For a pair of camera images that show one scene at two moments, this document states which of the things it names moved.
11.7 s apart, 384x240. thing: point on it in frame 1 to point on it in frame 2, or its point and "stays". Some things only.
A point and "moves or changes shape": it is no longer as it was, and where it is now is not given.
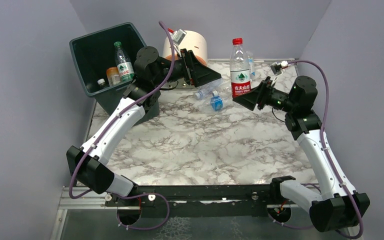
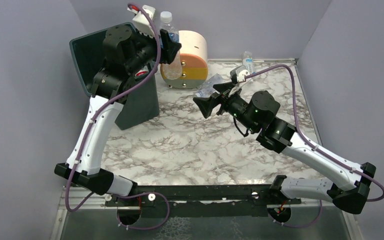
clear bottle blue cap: (207, 90) stays
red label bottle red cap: (240, 74) moves or changes shape
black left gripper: (189, 66) to (160, 43)
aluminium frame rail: (91, 200) stays
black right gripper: (262, 96) to (220, 104)
